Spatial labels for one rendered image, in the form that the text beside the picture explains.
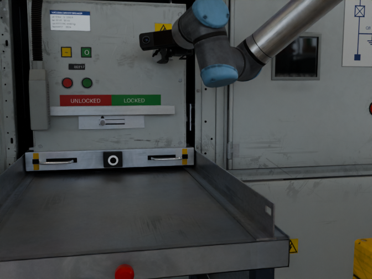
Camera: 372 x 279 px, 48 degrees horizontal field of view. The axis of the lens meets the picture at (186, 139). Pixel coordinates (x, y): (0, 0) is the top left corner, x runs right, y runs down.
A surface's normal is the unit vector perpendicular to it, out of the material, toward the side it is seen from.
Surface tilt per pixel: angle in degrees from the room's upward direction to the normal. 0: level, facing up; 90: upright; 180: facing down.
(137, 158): 90
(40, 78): 60
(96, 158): 90
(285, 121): 90
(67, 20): 90
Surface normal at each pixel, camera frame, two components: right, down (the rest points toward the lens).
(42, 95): 0.20, 0.12
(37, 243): 0.00, -0.99
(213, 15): 0.40, -0.23
